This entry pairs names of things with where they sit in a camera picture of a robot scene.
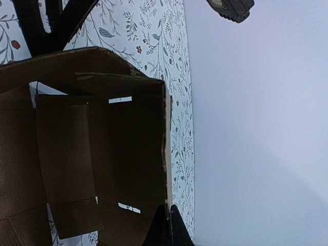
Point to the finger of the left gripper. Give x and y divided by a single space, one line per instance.
64 23

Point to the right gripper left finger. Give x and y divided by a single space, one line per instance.
157 234

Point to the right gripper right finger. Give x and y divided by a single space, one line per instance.
178 233

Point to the brown cardboard box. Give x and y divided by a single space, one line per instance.
85 138

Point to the floral patterned table mat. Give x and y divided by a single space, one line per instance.
152 36

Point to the grey shoe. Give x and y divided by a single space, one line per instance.
234 10

